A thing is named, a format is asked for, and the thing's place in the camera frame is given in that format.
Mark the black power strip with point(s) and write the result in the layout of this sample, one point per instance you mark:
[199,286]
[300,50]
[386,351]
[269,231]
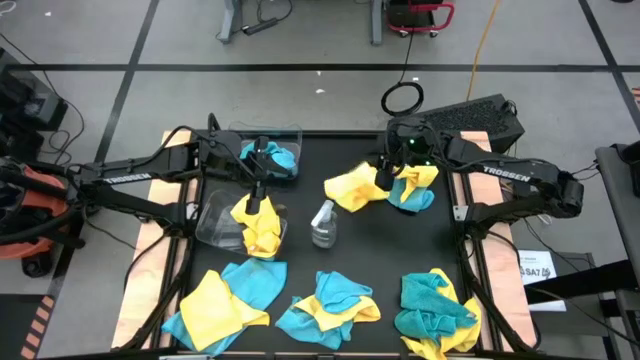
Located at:
[260,26]

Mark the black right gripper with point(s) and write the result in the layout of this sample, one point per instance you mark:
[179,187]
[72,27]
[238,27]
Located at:
[410,135]

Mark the clear plastic basket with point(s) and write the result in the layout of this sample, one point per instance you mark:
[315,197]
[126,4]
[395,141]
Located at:
[290,131]
[215,225]

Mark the grey desk leg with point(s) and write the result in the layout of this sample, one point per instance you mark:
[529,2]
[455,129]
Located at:
[231,20]
[376,22]

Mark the clear spray bottle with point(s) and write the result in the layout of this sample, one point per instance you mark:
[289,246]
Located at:
[324,232]

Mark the light wooden side board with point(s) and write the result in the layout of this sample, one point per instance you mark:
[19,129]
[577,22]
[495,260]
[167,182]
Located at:
[510,280]
[145,280]

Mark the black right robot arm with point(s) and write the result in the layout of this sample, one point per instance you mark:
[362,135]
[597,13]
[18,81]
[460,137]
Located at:
[505,170]

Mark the orange and black vacuum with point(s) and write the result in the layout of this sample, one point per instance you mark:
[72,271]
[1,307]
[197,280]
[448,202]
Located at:
[35,202]

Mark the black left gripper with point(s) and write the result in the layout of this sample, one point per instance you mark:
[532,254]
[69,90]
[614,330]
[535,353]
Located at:
[267,167]

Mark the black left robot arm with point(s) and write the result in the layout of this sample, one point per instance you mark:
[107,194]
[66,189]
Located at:
[165,162]

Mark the teal microfiber towel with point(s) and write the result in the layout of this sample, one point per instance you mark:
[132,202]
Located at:
[425,305]

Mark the yellow microfiber towel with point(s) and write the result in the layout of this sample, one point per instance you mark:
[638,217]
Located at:
[465,335]
[420,176]
[360,312]
[352,192]
[215,310]
[265,235]

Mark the black equipment stack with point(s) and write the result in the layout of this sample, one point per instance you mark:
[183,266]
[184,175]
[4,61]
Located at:
[25,105]

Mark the black aluminium table frame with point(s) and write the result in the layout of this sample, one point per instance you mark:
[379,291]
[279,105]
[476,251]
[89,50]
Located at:
[325,134]

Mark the red and black cart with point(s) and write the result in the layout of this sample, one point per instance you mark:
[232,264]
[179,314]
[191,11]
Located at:
[415,15]

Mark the silver corner bracket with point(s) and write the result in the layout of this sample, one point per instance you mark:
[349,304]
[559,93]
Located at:
[461,213]

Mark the grey side table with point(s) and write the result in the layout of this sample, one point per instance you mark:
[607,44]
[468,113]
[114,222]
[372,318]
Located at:
[620,210]

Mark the white paper sign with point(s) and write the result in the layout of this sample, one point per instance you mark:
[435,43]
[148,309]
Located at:
[537,262]

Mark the black orange striped ramp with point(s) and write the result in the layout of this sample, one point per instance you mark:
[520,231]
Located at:
[37,325]

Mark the black perforated computer case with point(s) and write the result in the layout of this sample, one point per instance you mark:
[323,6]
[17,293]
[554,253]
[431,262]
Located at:
[475,117]

